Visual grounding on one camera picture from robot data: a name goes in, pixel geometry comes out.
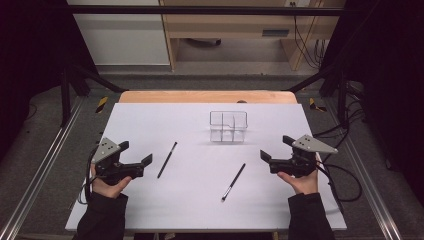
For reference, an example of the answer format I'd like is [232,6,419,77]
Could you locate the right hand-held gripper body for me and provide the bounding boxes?
[269,134,339,179]

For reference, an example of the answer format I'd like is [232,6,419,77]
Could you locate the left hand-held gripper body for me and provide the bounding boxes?
[90,137,146,186]

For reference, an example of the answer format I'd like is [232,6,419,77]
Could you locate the clear plastic organizer box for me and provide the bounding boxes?
[209,110,249,144]

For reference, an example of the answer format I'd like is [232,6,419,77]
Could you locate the person's right hand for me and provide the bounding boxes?
[277,163,320,196]

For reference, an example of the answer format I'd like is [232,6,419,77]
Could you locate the person's left hand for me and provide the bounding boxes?
[90,163,133,200]

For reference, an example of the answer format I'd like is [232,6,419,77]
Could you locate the yellow black tape strip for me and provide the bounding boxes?
[308,97,328,113]
[95,96,109,114]

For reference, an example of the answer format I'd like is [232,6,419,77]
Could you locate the white board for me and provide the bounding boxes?
[65,102,348,233]

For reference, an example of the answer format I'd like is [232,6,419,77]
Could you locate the black metal stand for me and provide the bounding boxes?
[59,63,129,128]
[287,63,349,129]

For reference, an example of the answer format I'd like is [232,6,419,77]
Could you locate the wooden table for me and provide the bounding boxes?
[118,90,298,104]

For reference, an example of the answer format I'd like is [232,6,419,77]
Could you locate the white cabinet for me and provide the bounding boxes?
[66,0,171,66]

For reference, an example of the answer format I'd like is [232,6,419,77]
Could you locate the black curtain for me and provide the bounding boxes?
[0,0,98,161]
[321,0,424,204]

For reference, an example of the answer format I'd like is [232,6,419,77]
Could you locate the wooden desk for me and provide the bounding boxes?
[159,0,348,72]

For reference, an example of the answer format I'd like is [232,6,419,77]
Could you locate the left hand-held gripper cable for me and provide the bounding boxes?
[78,146,101,205]

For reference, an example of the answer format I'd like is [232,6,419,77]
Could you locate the hand-held gripper cable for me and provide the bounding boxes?
[78,146,101,205]
[314,159,363,214]

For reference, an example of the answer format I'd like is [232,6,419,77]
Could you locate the black floor cables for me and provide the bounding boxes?
[313,81,366,164]

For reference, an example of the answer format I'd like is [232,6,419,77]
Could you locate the right hand-held gripper cable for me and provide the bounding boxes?
[314,159,363,214]

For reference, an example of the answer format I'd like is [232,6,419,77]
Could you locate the aluminium floor rail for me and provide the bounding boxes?
[324,99,404,240]
[0,96,86,240]

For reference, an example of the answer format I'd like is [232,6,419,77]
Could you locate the hanging black cables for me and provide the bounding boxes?
[289,1,329,70]

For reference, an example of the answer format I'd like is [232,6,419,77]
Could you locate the black horizontal frame bar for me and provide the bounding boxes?
[64,4,348,17]

